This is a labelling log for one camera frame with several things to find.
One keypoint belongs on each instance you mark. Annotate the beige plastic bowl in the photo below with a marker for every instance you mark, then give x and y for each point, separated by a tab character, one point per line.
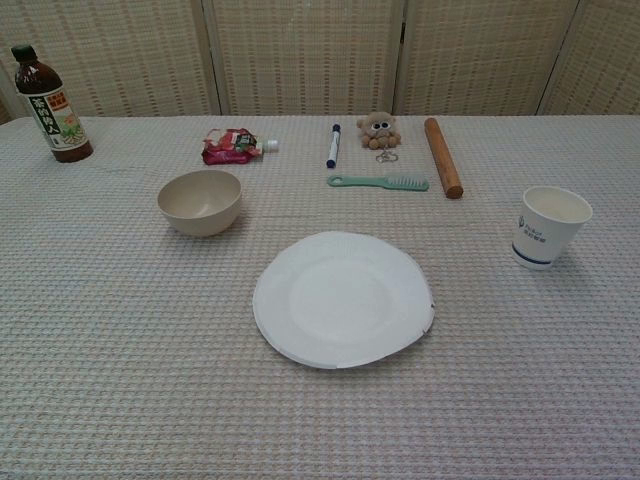
200	210

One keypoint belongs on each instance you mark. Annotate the white paper cup blue print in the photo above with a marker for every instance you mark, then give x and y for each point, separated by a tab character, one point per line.
542	235

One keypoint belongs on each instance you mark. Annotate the large white paper plate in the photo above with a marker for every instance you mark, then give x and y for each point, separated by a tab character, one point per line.
340	305

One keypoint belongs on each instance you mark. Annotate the green plastic brush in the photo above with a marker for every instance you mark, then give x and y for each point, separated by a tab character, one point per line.
370	182

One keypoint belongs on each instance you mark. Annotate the white marker pen blue cap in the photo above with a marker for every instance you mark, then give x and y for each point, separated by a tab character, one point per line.
332	145

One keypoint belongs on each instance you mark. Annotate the red snack pouch white cap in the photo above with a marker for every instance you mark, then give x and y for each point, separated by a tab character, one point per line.
227	150

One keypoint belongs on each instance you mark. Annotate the wooden rolling pin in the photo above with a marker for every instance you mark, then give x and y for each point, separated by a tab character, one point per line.
442	155

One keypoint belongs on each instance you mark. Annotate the beige woven tablecloth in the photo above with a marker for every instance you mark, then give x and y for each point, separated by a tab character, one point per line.
125	325

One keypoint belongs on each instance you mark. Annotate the dark tea bottle green label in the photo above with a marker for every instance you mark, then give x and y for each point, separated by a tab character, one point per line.
56	125

